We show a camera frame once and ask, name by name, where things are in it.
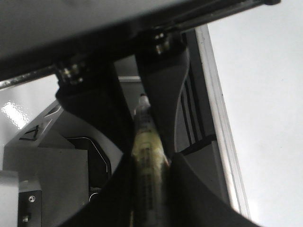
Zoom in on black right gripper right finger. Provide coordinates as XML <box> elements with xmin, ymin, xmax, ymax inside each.
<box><xmin>168</xmin><ymin>153</ymin><xmax>257</xmax><ymax>227</ymax></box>

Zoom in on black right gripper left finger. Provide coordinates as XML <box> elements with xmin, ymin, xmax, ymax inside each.
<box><xmin>60</xmin><ymin>154</ymin><xmax>134</xmax><ymax>227</ymax></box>

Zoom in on white black whiteboard marker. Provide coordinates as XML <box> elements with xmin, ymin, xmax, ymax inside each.
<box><xmin>131</xmin><ymin>94</ymin><xmax>170</xmax><ymax>227</ymax></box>

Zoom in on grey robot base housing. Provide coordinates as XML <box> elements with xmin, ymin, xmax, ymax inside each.
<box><xmin>0</xmin><ymin>102</ymin><xmax>122</xmax><ymax>227</ymax></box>

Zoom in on white whiteboard with aluminium frame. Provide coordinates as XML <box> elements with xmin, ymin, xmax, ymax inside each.
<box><xmin>196</xmin><ymin>0</ymin><xmax>303</xmax><ymax>227</ymax></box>

